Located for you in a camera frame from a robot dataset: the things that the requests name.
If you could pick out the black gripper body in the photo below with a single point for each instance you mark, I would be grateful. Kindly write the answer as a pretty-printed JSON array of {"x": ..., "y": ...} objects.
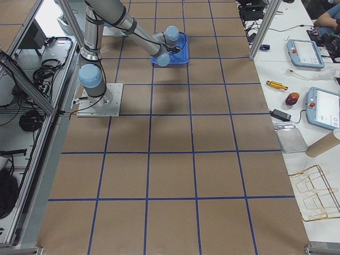
[{"x": 175, "y": 49}]

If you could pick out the blue plastic tray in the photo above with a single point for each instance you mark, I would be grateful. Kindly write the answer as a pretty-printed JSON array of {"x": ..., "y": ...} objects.
[{"x": 172, "y": 39}]

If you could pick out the small blue black device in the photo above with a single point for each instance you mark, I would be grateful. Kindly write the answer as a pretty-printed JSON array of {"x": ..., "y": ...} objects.
[{"x": 264, "y": 47}]

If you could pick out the brass cylinder tool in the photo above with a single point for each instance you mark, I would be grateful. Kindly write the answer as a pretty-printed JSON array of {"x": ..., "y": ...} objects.
[{"x": 276, "y": 85}]

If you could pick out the black power adapter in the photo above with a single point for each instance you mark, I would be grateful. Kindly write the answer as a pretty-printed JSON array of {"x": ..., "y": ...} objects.
[{"x": 277, "y": 114}]

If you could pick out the red fruit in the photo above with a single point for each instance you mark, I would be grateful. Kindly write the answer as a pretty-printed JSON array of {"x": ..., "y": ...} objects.
[{"x": 292, "y": 99}]

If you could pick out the teach pendant far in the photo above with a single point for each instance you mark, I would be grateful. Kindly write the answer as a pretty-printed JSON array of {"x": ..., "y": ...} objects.
[{"x": 305, "y": 53}]

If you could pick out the teach pendant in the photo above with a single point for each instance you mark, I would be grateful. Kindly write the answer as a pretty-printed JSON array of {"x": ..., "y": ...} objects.
[
  {"x": 322, "y": 108},
  {"x": 305, "y": 53}
]

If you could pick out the metal tin box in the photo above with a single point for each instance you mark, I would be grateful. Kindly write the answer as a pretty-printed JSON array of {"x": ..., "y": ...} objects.
[{"x": 289, "y": 137}]

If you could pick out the person at table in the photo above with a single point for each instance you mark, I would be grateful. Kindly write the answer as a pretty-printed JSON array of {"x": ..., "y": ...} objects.
[{"x": 329, "y": 18}]

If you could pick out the teach pendant near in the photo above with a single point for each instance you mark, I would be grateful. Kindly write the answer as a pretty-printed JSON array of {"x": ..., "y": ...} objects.
[{"x": 322, "y": 108}]

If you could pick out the cardboard tube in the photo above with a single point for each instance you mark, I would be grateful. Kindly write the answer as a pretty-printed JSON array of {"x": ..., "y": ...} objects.
[{"x": 324, "y": 144}]

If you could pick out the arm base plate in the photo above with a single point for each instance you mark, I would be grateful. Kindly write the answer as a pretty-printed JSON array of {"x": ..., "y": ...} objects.
[{"x": 109, "y": 105}]

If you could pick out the aluminium frame post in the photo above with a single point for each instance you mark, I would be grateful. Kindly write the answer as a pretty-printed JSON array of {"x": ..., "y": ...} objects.
[{"x": 266, "y": 22}]

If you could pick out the gold wire rack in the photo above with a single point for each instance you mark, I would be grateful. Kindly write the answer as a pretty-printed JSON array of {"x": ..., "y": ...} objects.
[{"x": 316, "y": 198}]

